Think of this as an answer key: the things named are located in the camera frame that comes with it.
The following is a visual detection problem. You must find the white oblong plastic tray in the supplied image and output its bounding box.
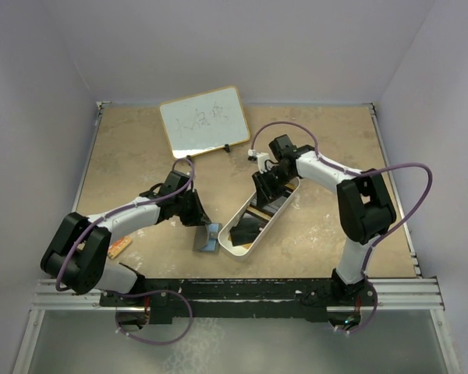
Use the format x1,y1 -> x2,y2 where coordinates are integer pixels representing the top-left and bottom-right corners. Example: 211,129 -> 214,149
218,178 -> 300,261

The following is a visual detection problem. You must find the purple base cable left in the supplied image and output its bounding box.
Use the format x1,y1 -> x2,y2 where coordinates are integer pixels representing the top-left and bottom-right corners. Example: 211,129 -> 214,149
115,290 -> 196,346

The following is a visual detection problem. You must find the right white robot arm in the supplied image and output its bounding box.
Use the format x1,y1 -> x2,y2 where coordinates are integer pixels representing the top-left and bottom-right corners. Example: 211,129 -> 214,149
248,135 -> 396,305

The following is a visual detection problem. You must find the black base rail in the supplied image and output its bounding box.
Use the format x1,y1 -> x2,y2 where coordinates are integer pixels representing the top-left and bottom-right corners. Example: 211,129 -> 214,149
101,277 -> 377,324

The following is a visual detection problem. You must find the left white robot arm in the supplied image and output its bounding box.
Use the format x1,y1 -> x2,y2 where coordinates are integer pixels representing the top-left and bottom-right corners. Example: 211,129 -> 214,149
40,171 -> 211,305

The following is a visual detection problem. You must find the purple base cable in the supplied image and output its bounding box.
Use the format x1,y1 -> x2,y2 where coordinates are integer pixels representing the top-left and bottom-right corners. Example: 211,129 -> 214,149
333,278 -> 379,336
115,290 -> 196,346

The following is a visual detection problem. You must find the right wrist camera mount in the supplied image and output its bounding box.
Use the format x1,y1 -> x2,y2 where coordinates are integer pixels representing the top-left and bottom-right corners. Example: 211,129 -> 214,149
247,149 -> 274,173

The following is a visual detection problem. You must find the small whiteboard wooden frame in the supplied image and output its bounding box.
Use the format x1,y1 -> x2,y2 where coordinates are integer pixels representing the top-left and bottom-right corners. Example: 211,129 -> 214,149
158,86 -> 250,159

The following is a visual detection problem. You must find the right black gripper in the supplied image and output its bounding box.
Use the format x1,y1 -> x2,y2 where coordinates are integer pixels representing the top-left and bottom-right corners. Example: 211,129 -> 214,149
253,166 -> 296,210

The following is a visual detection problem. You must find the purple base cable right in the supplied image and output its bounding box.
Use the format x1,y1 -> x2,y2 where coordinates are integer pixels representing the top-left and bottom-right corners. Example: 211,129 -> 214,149
333,278 -> 379,336

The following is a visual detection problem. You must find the grey card holder wallet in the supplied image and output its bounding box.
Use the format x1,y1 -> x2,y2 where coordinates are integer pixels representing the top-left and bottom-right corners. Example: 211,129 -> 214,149
193,223 -> 222,253

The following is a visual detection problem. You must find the black card in tray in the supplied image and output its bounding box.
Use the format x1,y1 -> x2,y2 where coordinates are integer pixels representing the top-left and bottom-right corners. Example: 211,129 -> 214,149
230,217 -> 263,246

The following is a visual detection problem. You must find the gold black striped card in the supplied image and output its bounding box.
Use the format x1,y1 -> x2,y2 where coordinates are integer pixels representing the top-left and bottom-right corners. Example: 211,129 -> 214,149
246,206 -> 273,221

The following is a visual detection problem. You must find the orange card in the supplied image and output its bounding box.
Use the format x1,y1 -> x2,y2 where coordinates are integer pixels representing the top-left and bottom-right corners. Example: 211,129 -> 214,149
107,236 -> 132,259

